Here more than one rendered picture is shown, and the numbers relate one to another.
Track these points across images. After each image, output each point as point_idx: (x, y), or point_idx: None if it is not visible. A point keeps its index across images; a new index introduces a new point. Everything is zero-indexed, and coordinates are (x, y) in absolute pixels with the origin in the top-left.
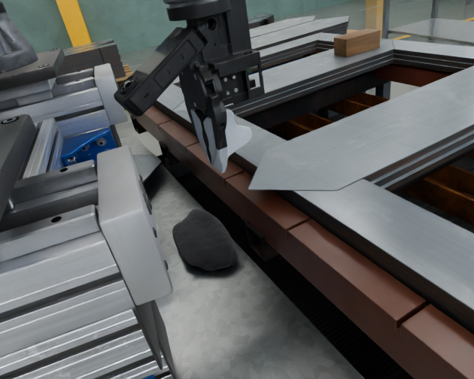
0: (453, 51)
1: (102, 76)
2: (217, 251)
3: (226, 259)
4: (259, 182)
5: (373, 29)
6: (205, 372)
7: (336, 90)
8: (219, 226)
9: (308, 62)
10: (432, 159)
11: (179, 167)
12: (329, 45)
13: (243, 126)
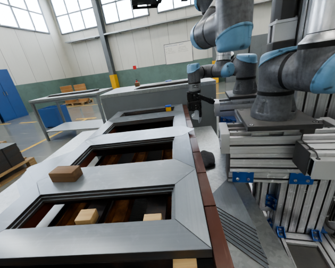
0: (76, 153)
1: (222, 123)
2: (203, 151)
3: (202, 150)
4: (191, 129)
5: (55, 168)
6: (215, 141)
7: None
8: None
9: (94, 181)
10: None
11: None
12: (26, 213)
13: (192, 114)
